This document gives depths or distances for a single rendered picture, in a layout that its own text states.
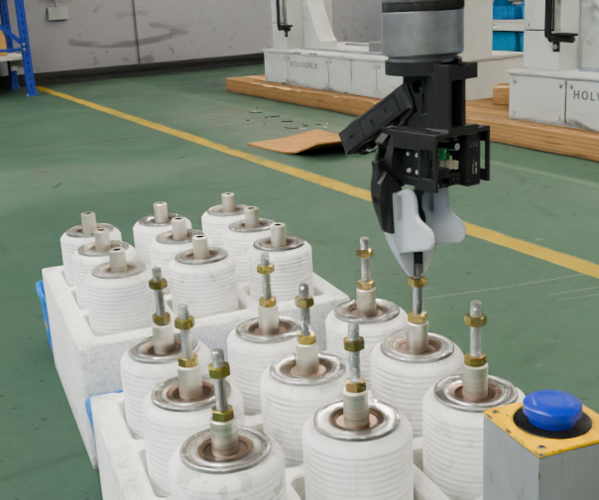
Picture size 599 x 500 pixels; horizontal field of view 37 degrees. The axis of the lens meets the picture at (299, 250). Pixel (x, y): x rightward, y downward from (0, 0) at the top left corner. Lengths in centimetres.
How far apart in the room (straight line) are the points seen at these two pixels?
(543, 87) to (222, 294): 231
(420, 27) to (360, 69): 358
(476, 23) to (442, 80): 329
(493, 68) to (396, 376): 334
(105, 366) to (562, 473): 72
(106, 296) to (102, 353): 8
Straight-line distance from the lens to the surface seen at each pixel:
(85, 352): 120
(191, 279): 124
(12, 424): 144
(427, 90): 82
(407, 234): 87
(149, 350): 97
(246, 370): 97
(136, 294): 122
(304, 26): 519
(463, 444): 81
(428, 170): 82
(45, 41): 695
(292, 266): 128
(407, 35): 81
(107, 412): 101
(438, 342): 94
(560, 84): 333
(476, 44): 410
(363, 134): 89
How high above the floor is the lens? 62
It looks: 17 degrees down
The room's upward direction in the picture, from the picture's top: 3 degrees counter-clockwise
